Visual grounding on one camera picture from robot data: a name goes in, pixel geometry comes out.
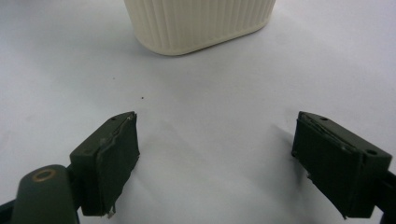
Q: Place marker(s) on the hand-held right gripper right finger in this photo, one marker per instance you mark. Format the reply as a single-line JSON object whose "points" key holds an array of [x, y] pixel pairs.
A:
{"points": [[336, 168]]}

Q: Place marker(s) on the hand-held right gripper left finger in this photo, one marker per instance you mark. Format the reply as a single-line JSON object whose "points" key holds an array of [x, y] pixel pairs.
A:
{"points": [[106, 168]]}

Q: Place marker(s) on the cream pump bottle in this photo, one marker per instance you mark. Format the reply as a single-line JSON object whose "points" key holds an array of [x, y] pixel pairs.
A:
{"points": [[199, 25]]}

